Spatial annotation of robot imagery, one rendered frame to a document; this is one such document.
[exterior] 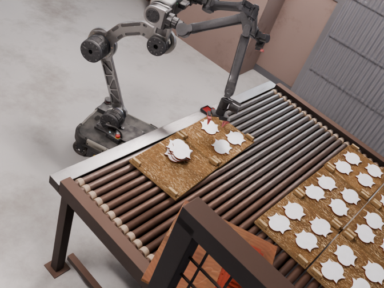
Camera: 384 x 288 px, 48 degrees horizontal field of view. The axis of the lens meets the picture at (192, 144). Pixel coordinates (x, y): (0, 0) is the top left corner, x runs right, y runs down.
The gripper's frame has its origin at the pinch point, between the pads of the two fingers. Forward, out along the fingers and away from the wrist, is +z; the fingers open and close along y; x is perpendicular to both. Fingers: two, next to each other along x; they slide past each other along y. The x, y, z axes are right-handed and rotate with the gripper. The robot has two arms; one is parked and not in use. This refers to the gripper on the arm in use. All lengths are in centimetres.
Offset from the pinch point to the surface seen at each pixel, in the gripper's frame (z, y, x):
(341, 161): 8, 94, -6
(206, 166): 7.8, -7.2, -31.5
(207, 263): -2, -19, -104
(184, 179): 7.9, -21.8, -44.1
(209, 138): 7.4, -2.1, -5.1
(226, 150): 6.7, 7.2, -15.6
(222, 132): 7.3, 8.0, 2.3
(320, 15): -3, 158, 231
